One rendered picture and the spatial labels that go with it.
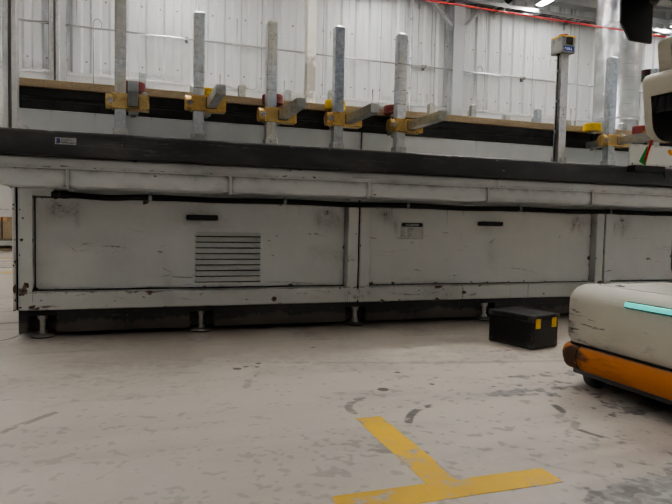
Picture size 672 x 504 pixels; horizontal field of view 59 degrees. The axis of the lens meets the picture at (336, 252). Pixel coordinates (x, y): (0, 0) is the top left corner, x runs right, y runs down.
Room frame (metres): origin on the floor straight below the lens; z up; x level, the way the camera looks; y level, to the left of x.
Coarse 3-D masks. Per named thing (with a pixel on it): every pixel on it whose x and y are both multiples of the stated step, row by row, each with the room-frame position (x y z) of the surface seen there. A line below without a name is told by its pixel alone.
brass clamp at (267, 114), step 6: (258, 108) 2.10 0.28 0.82; (264, 108) 2.10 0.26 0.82; (270, 108) 2.10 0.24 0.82; (276, 108) 2.11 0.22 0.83; (258, 114) 2.10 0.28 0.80; (264, 114) 2.09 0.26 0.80; (270, 114) 2.10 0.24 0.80; (276, 114) 2.11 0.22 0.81; (258, 120) 2.10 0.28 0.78; (264, 120) 2.10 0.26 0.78; (270, 120) 2.10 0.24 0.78; (276, 120) 2.11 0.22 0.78; (282, 120) 2.11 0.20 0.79; (288, 120) 2.12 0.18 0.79; (294, 120) 2.13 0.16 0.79
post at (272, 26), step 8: (272, 24) 2.11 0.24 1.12; (272, 32) 2.11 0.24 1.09; (272, 40) 2.11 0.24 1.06; (272, 48) 2.11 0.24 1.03; (272, 56) 2.11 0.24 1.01; (272, 64) 2.11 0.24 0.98; (272, 72) 2.11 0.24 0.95; (272, 80) 2.11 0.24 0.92; (272, 88) 2.11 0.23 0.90; (272, 96) 2.11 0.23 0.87; (272, 104) 2.11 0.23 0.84; (264, 128) 2.13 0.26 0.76; (272, 128) 2.11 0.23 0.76; (264, 136) 2.13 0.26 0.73; (272, 136) 2.11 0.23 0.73
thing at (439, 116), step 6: (432, 114) 2.09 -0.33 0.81; (438, 114) 2.04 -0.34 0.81; (444, 114) 2.05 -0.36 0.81; (414, 120) 2.22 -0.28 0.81; (420, 120) 2.17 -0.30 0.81; (426, 120) 2.13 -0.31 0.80; (432, 120) 2.08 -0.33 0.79; (438, 120) 2.06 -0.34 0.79; (444, 120) 2.06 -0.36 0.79; (408, 126) 2.27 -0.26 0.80; (414, 126) 2.22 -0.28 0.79; (420, 126) 2.20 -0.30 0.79; (390, 132) 2.42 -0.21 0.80
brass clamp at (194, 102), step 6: (186, 96) 2.02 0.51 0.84; (192, 96) 2.01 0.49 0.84; (198, 96) 2.02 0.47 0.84; (204, 96) 2.03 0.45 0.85; (186, 102) 2.01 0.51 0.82; (192, 102) 2.01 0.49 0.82; (198, 102) 2.02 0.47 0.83; (204, 102) 2.03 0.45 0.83; (222, 102) 2.05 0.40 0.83; (186, 108) 2.02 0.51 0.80; (192, 108) 2.01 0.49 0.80; (198, 108) 2.02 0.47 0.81; (204, 108) 2.03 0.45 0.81; (210, 108) 2.03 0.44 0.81; (216, 108) 2.04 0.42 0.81; (222, 108) 2.05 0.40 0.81
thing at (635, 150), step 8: (632, 144) 2.62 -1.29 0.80; (640, 144) 2.63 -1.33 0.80; (632, 152) 2.62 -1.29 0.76; (640, 152) 2.63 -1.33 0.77; (656, 152) 2.66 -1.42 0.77; (664, 152) 2.68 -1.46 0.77; (632, 160) 2.62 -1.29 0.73; (648, 160) 2.65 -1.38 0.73; (656, 160) 2.66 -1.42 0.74; (664, 160) 2.68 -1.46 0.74
